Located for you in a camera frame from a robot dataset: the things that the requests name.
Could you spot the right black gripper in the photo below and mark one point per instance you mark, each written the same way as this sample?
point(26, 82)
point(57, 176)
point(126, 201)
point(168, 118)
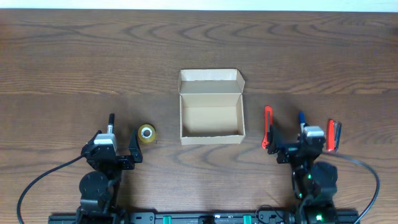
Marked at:
point(289, 150)

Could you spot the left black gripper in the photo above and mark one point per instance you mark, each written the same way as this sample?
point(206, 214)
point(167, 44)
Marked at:
point(119, 160)

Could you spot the blue whiteboard marker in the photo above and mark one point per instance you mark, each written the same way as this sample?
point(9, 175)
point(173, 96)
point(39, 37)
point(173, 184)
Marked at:
point(302, 120)

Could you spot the red utility knife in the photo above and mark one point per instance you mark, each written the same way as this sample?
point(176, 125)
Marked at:
point(268, 121)

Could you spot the red stapler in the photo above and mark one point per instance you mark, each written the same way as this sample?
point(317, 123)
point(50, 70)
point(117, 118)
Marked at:
point(333, 133)

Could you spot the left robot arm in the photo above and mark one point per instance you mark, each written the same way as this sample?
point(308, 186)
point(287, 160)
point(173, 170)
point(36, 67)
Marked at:
point(99, 189)

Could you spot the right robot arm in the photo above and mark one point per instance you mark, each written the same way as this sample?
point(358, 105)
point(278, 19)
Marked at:
point(313, 183)

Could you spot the black marker pen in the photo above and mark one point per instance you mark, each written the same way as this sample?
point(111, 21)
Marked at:
point(110, 128)

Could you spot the yellow tape roll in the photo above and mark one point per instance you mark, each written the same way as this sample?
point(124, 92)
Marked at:
point(147, 133)

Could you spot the open cardboard box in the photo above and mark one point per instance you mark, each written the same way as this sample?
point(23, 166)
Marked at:
point(211, 106)

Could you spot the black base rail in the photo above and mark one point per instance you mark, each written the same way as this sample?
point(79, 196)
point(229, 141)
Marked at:
point(264, 216)

